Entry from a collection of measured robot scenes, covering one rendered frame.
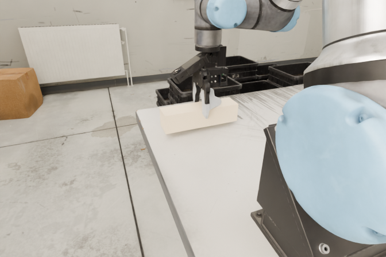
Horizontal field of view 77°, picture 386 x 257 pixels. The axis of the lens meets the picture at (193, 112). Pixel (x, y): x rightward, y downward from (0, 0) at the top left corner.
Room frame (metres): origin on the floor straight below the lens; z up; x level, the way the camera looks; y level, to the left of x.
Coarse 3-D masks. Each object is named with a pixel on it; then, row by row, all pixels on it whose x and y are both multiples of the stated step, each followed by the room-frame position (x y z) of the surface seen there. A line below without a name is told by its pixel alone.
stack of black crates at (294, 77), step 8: (288, 64) 1.88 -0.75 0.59; (296, 64) 1.91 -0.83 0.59; (304, 64) 1.94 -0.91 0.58; (272, 72) 1.77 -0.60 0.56; (280, 72) 1.68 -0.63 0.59; (288, 72) 1.88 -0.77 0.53; (296, 72) 1.91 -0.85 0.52; (272, 80) 1.76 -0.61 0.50; (280, 80) 1.68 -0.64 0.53; (288, 80) 1.61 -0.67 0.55; (296, 80) 1.55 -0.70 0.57
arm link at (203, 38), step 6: (198, 30) 0.66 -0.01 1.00; (204, 30) 0.65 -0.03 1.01; (210, 30) 0.73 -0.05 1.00; (216, 30) 0.66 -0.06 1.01; (198, 36) 0.66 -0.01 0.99; (204, 36) 0.65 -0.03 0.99; (210, 36) 0.65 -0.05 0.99; (216, 36) 0.66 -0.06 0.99; (198, 42) 0.66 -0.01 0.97; (204, 42) 0.65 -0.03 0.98; (210, 42) 0.65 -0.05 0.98; (216, 42) 0.66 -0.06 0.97
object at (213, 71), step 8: (200, 48) 0.66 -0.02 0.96; (208, 48) 0.65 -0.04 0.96; (216, 48) 0.66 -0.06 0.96; (224, 48) 0.69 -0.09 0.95; (208, 56) 0.67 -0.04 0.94; (216, 56) 0.68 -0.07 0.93; (224, 56) 0.69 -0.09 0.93; (208, 64) 0.67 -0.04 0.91; (216, 64) 0.68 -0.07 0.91; (224, 64) 0.69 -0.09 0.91; (200, 72) 0.66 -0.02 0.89; (208, 72) 0.66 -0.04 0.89; (216, 72) 0.66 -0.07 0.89; (224, 72) 0.67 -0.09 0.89; (200, 80) 0.65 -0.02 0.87; (208, 80) 0.65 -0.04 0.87; (216, 80) 0.67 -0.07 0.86; (200, 88) 0.66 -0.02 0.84
